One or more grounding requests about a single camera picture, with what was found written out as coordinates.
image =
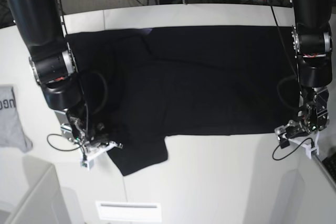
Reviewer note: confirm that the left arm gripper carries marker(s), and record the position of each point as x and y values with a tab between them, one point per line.
311	117

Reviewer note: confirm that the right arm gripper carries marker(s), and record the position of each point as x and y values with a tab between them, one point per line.
74	130

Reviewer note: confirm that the black T-shirt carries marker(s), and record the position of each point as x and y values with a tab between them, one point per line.
144	85

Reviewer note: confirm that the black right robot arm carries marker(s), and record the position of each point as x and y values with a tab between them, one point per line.
55	69

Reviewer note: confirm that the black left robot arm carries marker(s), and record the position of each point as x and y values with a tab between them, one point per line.
313	44

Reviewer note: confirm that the black keyboard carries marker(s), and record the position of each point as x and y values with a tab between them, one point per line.
330	165

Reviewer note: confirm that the white bin right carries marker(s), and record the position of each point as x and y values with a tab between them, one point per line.
306	195

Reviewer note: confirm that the white bin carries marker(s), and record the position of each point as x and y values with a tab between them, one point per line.
30	192
306	195

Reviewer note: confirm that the white bin left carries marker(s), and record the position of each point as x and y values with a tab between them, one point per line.
30	192

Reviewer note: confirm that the grey folded garment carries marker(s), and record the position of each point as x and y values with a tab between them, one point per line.
12	133

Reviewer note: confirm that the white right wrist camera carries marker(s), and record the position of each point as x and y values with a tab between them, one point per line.
87	160

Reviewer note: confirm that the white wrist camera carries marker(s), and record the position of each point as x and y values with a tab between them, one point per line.
87	160
311	146

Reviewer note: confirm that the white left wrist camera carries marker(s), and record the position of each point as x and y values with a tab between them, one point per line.
311	146

